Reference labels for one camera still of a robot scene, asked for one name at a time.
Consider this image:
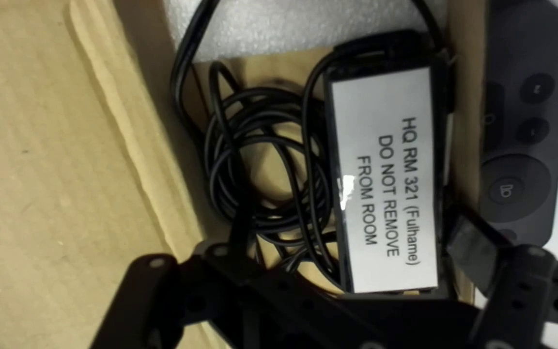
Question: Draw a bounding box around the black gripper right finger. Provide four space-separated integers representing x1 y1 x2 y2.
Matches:
450 209 558 349

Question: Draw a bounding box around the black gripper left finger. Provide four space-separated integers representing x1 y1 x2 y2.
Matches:
91 242 359 349

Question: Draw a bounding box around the brown cardboard box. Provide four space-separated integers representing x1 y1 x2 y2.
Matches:
0 0 489 349

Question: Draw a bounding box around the dark grey remote control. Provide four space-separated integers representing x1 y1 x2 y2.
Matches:
477 0 558 248

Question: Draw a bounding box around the white foam sheet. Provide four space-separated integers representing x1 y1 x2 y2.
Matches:
161 0 452 64

